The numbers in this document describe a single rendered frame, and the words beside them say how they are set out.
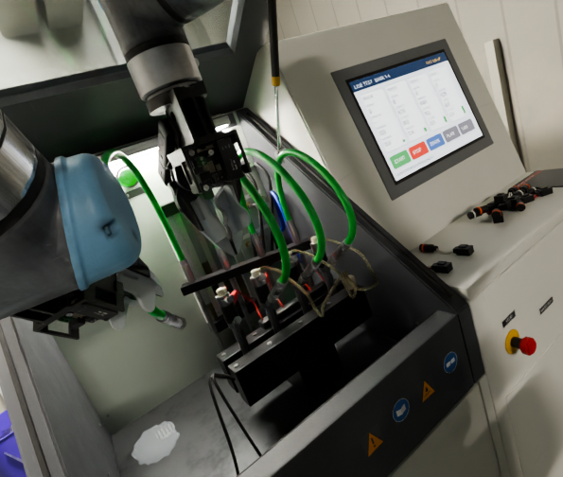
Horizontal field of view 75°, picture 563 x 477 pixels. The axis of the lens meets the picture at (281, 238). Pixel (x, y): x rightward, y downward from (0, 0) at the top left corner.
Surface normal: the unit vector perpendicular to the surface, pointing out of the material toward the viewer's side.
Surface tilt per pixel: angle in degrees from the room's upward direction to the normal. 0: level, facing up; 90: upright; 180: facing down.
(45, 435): 43
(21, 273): 134
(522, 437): 90
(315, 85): 76
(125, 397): 90
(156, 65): 90
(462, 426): 90
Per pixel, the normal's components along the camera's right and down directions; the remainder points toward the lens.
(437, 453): 0.51, 0.06
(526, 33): -0.80, 0.42
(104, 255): 0.40, 0.67
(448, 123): 0.41, -0.16
